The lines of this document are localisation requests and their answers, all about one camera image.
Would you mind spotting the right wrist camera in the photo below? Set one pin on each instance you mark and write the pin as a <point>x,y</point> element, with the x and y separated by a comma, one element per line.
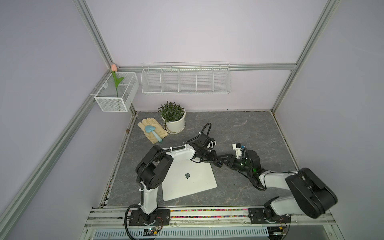
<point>238,148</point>

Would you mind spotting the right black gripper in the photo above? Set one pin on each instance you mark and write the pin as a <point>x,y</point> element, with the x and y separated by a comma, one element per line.
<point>230,159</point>

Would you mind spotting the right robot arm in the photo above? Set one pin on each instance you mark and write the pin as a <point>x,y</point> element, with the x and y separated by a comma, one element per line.
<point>309,194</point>

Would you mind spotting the white wire shelf basket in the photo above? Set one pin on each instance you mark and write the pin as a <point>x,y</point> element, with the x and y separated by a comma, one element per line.
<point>186,78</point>

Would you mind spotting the aluminium front rail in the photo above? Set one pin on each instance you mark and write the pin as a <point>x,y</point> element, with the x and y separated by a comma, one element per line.
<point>201,223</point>

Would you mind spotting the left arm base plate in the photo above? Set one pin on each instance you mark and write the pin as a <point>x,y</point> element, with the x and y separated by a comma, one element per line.
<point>160,217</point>

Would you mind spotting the potted green plant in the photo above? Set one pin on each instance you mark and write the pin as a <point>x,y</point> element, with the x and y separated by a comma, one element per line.
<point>173,116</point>

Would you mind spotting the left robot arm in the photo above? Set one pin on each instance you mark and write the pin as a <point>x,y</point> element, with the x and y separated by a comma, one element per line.
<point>153,168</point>

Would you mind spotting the silver laptop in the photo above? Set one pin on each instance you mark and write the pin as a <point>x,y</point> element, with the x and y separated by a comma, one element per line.
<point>186,178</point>

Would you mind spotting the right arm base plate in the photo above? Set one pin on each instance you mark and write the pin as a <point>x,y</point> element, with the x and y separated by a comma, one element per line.
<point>267,216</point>

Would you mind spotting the blue garden trowel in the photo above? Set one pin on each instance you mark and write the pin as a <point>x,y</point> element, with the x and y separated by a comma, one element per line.
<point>151,129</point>

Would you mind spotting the beige work glove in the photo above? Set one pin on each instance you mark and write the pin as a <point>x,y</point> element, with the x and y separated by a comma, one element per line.
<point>159,129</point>

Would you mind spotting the white mesh wall box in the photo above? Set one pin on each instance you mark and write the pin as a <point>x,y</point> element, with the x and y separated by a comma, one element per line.
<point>106,96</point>

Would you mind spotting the pink artificial tulip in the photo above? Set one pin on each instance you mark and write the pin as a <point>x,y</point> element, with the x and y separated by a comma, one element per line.
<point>117,80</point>

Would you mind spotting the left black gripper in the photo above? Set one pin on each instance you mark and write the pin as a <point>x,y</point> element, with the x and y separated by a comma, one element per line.
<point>212,159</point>

